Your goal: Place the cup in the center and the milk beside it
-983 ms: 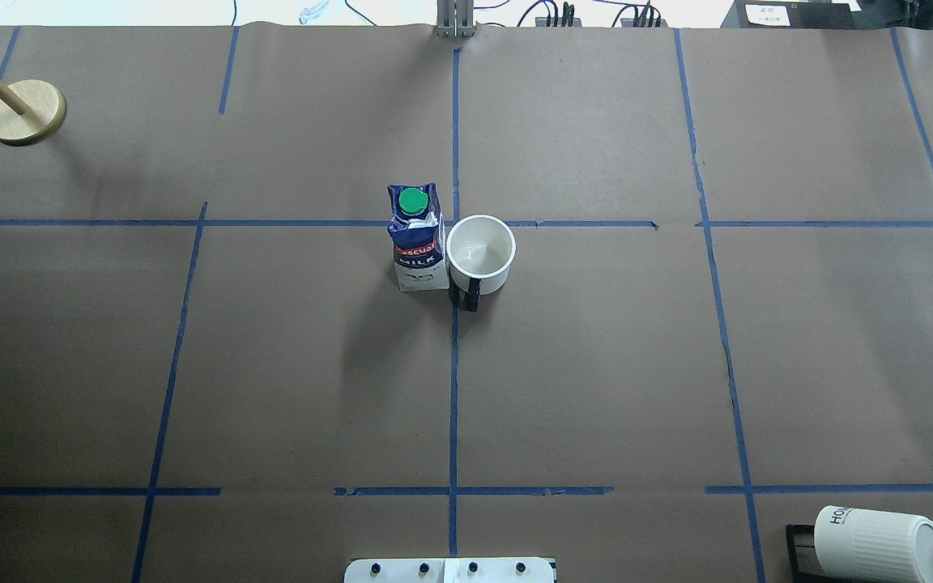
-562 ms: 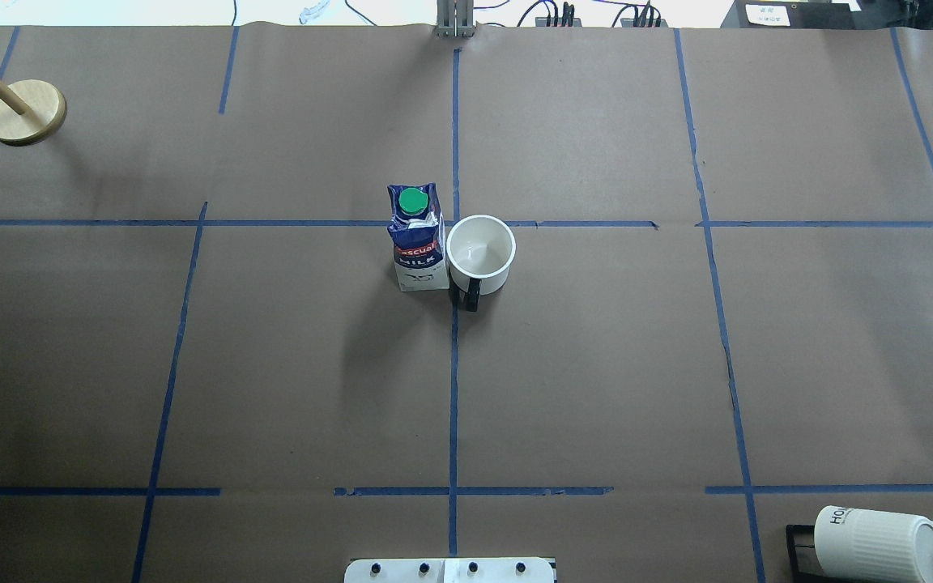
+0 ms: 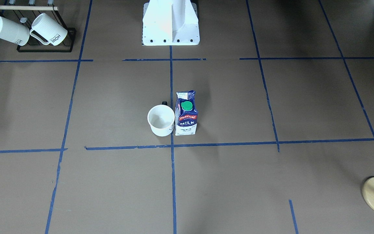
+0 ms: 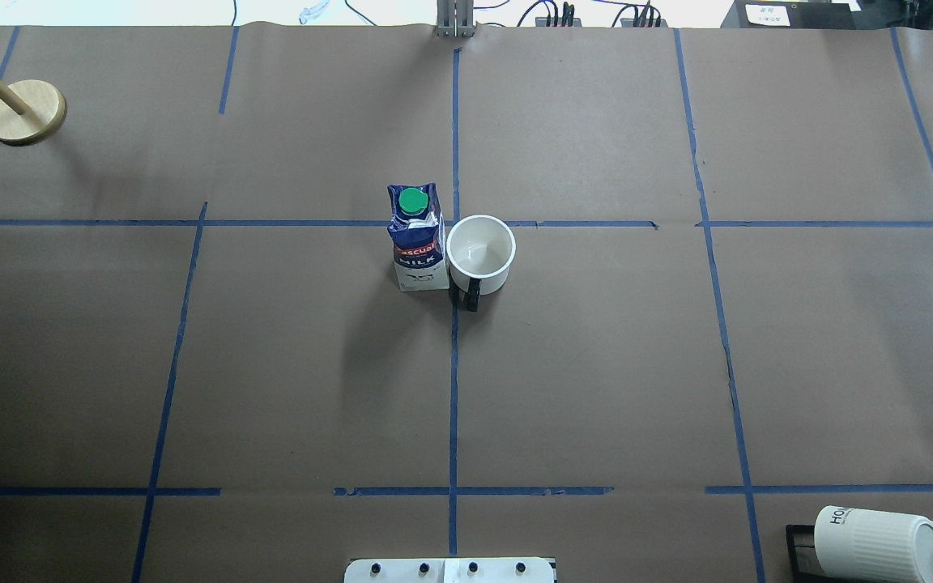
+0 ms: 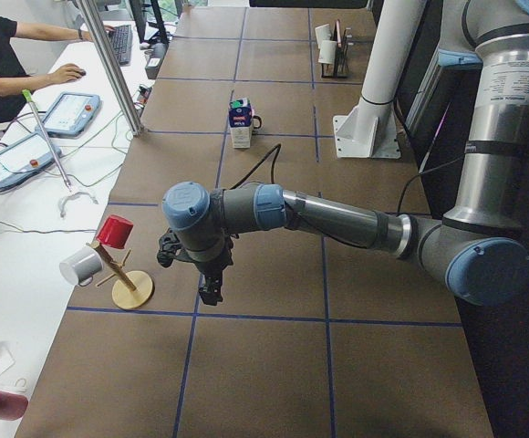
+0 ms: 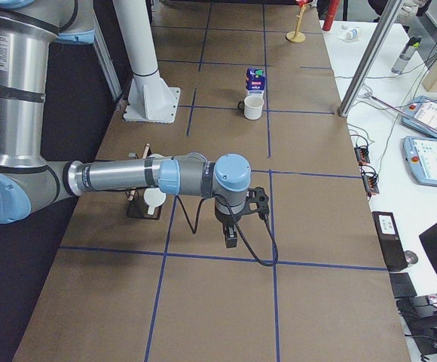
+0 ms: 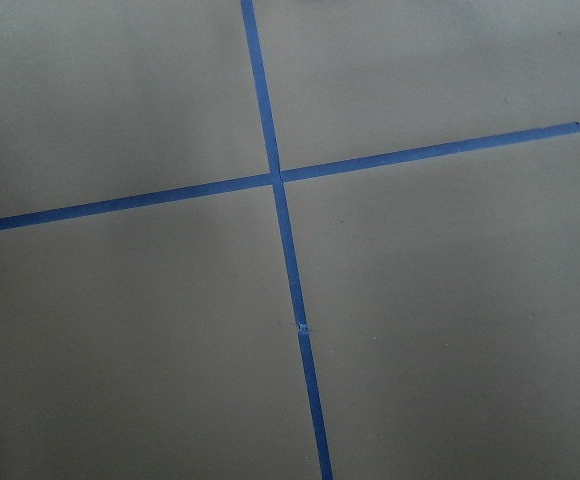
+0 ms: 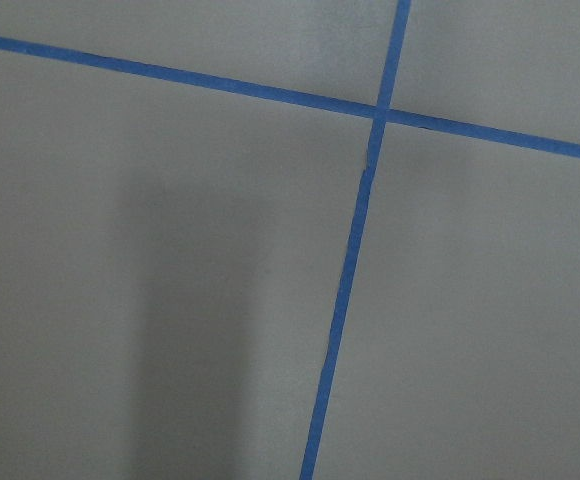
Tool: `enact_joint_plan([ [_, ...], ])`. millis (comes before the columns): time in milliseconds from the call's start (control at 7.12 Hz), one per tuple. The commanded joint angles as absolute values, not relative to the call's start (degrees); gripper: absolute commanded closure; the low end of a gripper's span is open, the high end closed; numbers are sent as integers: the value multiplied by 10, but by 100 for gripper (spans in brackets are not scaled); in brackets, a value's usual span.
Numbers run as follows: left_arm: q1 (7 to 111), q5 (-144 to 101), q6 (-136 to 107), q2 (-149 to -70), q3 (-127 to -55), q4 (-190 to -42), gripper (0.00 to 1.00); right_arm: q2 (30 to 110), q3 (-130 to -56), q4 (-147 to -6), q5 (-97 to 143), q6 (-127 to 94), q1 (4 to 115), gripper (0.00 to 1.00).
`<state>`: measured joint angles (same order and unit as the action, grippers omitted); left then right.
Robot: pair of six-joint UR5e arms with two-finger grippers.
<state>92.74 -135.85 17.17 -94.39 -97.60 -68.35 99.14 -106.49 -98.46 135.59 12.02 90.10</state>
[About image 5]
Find teach pendant near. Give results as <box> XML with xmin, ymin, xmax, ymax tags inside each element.
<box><xmin>0</xmin><ymin>132</ymin><xmax>54</xmax><ymax>189</ymax></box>

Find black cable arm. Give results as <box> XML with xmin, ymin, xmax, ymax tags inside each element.
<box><xmin>227</xmin><ymin>143</ymin><xmax>469</xmax><ymax>250</ymax></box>

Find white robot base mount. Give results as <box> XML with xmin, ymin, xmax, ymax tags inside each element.
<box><xmin>333</xmin><ymin>0</ymin><xmax>427</xmax><ymax>159</ymax></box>

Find person in black shirt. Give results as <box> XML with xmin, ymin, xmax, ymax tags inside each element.
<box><xmin>0</xmin><ymin>16</ymin><xmax>93</xmax><ymax>123</ymax></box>

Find aluminium frame post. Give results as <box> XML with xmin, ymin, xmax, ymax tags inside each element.
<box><xmin>77</xmin><ymin>0</ymin><xmax>143</xmax><ymax>137</ymax></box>

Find wooden round stand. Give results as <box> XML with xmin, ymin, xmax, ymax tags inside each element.
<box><xmin>88</xmin><ymin>241</ymin><xmax>154</xmax><ymax>310</ymax></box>

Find grey rod tool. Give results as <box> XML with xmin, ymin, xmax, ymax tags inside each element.
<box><xmin>22</xmin><ymin>89</ymin><xmax>73</xmax><ymax>193</ymax></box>

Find blue milk carton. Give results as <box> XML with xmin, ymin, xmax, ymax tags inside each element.
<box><xmin>228</xmin><ymin>98</ymin><xmax>253</xmax><ymax>149</ymax></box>

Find white ribbed HOME mug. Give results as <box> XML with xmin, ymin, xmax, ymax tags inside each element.
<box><xmin>315</xmin><ymin>24</ymin><xmax>332</xmax><ymax>47</ymax></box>

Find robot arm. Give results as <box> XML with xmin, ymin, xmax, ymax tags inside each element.
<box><xmin>157</xmin><ymin>1</ymin><xmax>529</xmax><ymax>319</ymax></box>

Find white cup on stand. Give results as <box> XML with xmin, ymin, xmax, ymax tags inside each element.
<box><xmin>59</xmin><ymin>245</ymin><xmax>103</xmax><ymax>287</ymax></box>

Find teach pendant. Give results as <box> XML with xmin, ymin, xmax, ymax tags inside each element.
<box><xmin>42</xmin><ymin>92</ymin><xmax>101</xmax><ymax>138</ymax></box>
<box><xmin>0</xmin><ymin>132</ymin><xmax>54</xmax><ymax>189</ymax></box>

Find teach pendant far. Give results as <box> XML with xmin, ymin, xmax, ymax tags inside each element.
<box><xmin>42</xmin><ymin>92</ymin><xmax>101</xmax><ymax>138</ymax></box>

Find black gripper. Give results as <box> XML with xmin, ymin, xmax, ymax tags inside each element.
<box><xmin>187</xmin><ymin>245</ymin><xmax>233</xmax><ymax>305</ymax></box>

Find black wire mug rack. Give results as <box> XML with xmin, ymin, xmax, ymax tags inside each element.
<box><xmin>318</xmin><ymin>19</ymin><xmax>352</xmax><ymax>78</ymax></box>

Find red cup on stand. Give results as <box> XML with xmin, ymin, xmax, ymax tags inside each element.
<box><xmin>96</xmin><ymin>214</ymin><xmax>134</xmax><ymax>249</ymax></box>

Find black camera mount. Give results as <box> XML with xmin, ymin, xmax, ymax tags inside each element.
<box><xmin>157</xmin><ymin>228</ymin><xmax>189</xmax><ymax>268</ymax></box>

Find white smiley face mug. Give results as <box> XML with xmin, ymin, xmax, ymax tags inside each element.
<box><xmin>252</xmin><ymin>115</ymin><xmax>263</xmax><ymax>132</ymax></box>

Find black keyboard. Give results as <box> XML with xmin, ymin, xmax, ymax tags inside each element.
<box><xmin>109</xmin><ymin>25</ymin><xmax>132</xmax><ymax>66</ymax></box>

